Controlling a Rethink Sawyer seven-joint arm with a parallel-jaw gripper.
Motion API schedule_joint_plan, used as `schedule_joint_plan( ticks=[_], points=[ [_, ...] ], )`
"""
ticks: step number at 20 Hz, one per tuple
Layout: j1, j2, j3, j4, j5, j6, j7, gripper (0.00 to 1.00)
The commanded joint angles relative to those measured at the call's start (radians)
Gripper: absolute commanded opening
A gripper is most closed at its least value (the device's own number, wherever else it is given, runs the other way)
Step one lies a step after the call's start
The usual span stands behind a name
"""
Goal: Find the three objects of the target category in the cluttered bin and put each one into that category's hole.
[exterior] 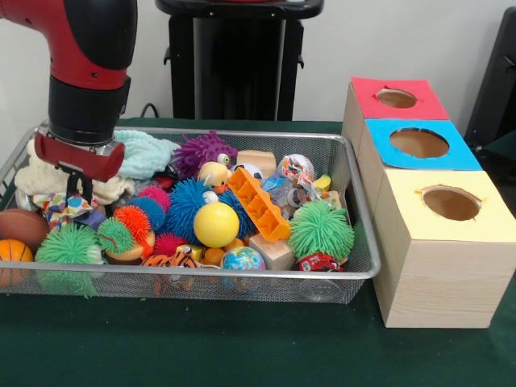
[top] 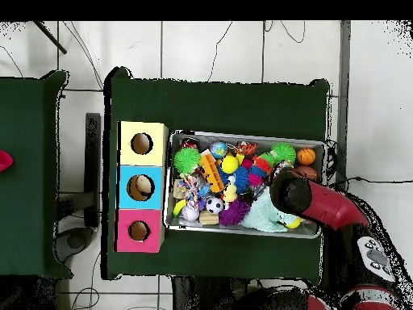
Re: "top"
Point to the mint knitted cloth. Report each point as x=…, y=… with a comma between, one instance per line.
x=263, y=216

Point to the small orange basketball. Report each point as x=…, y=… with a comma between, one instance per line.
x=306, y=156

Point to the globe print ball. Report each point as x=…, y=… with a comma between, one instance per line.
x=218, y=149

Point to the black panel stand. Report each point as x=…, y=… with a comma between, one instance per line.
x=93, y=161

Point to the dark green tablecloth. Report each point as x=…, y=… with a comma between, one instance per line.
x=226, y=106
x=25, y=193

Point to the silver mesh bin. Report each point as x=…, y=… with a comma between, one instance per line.
x=258, y=137

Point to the yellow ball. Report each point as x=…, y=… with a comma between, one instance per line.
x=229, y=164

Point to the purple spiky toy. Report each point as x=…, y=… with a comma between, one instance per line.
x=234, y=212

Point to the orange plastic block tray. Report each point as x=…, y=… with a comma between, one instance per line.
x=211, y=172

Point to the brown toy football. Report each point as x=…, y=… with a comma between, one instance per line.
x=306, y=172

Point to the green spiky ball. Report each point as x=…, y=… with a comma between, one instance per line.
x=187, y=160
x=283, y=156

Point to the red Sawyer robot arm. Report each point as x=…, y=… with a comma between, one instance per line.
x=329, y=206

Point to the wooden three-hole box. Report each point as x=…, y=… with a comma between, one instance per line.
x=155, y=197

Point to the pink object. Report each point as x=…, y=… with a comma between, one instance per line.
x=5, y=160

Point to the gray rounded stand base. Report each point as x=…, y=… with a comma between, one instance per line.
x=75, y=240

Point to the black rod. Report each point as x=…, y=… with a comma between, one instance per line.
x=50, y=37

